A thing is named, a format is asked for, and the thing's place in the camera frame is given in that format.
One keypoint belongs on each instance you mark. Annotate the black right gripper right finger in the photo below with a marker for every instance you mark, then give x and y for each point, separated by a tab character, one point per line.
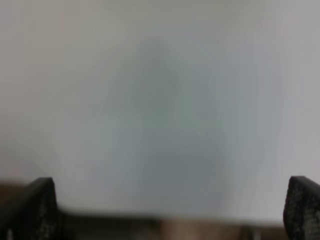
301	214

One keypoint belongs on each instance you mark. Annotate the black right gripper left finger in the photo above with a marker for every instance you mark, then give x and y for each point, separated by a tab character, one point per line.
31	213

